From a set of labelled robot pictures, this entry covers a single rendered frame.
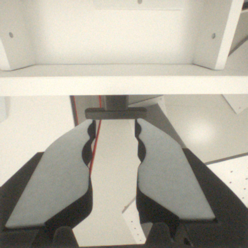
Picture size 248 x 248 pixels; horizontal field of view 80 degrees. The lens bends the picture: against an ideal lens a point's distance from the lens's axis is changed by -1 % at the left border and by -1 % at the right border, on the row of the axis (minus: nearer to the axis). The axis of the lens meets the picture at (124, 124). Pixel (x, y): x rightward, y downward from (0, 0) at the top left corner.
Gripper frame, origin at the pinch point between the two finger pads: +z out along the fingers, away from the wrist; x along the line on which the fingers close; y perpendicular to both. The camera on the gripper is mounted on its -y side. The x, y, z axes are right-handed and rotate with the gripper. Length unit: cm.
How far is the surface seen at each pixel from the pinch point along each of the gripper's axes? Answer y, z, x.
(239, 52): 2, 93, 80
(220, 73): -2.7, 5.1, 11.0
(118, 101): 0.3, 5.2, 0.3
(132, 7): -9.1, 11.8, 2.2
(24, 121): 10.7, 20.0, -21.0
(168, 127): 37, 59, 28
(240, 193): 39, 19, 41
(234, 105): 39, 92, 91
